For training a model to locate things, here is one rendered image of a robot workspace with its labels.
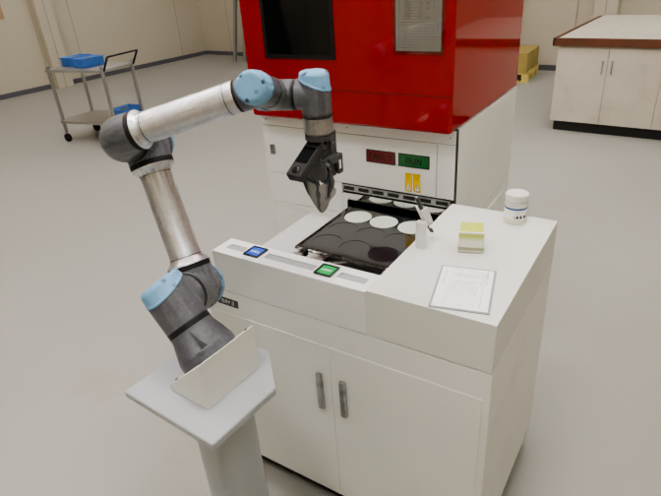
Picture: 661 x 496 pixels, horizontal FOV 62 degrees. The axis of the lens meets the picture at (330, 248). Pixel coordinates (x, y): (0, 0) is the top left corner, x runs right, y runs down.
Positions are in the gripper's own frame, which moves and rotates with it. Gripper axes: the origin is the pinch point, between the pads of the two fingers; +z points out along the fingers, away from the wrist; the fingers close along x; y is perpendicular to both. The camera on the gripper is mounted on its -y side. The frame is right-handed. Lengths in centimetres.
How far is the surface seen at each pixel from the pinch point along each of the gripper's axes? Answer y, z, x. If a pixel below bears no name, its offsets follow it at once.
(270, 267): -4.1, 19.9, 16.4
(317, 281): -4.1, 20.6, 0.2
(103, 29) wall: 608, 33, 901
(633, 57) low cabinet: 483, 40, -28
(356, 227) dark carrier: 39.5, 25.7, 12.7
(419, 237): 23.3, 15.5, -18.4
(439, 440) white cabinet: -4, 62, -37
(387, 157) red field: 58, 6, 10
